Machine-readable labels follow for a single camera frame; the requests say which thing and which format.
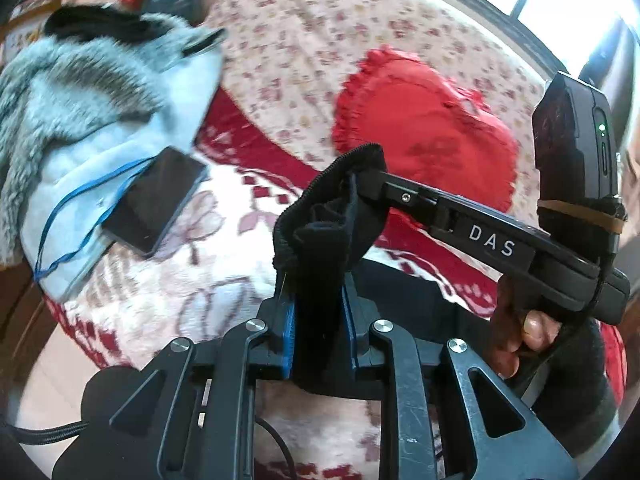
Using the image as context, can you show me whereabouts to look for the window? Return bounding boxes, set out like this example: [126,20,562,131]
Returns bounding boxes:
[415,0,640,77]

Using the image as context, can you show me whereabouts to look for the beige floral quilt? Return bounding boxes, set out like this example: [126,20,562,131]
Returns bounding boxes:
[202,0,566,191]

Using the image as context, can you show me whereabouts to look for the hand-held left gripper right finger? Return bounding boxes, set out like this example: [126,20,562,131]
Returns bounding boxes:
[341,284,581,480]

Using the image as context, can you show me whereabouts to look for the black braided cable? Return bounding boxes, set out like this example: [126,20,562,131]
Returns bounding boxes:
[0,419,92,450]

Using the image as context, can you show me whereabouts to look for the blue cable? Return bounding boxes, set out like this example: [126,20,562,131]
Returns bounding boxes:
[34,156,166,281]

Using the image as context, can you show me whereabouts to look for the black smartphone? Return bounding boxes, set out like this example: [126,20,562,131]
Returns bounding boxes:
[102,146,210,260]

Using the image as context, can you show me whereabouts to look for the black pants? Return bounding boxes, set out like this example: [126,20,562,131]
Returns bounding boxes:
[272,142,501,403]

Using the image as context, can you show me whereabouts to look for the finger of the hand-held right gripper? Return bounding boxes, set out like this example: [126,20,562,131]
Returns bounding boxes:
[351,168,452,230]

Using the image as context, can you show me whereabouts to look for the red and white floral blanket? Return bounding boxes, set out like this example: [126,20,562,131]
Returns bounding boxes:
[42,87,628,480]

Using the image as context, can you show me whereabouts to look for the person's right hand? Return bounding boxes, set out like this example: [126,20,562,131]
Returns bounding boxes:
[489,279,557,381]

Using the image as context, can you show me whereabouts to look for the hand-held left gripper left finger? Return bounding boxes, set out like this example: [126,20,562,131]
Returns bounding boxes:
[55,296,301,480]

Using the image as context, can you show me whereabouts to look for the grey fuzzy coat blue lining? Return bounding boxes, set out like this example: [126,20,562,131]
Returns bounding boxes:
[0,5,228,301]

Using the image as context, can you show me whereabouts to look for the red heart-shaped frilled pillow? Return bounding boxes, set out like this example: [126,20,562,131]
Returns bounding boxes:
[332,45,543,241]

